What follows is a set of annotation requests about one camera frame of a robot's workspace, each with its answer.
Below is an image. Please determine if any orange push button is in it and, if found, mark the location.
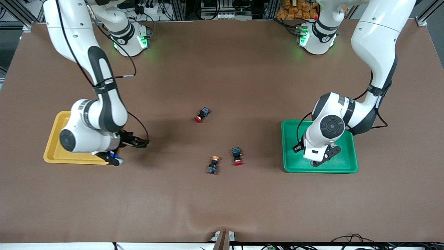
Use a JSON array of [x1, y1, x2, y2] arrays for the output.
[[206, 156, 221, 175]]

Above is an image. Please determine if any green plastic tray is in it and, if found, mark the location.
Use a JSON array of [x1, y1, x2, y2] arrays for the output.
[[281, 120, 358, 174]]

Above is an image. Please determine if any red push button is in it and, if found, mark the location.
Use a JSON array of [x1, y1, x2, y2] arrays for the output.
[[195, 107, 211, 123], [231, 147, 243, 166]]

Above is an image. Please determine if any yellow plastic tray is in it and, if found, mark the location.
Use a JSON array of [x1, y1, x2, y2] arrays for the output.
[[43, 111, 109, 165]]

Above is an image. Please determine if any brown table mat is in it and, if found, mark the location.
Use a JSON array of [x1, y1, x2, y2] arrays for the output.
[[0, 19, 444, 243]]

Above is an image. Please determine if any white socket strip with plugs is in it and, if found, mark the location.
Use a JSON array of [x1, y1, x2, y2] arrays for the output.
[[137, 0, 165, 22]]

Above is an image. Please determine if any bag of orange items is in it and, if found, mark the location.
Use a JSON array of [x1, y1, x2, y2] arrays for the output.
[[276, 0, 319, 20]]

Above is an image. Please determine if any white power strip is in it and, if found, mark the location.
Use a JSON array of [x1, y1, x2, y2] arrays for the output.
[[200, 11, 253, 20]]

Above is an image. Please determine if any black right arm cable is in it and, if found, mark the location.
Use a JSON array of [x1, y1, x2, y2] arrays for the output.
[[55, 0, 150, 144]]

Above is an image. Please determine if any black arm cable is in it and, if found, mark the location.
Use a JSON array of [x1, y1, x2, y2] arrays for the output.
[[55, 0, 150, 144], [296, 68, 389, 146]]

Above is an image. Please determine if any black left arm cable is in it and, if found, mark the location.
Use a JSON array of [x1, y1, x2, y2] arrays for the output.
[[296, 68, 389, 146]]

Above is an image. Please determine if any black cable bundle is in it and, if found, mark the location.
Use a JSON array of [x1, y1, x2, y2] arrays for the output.
[[326, 234, 444, 250]]

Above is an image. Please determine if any aluminium frame post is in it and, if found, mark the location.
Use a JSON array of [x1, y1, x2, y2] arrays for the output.
[[416, 0, 444, 26], [0, 0, 45, 32]]

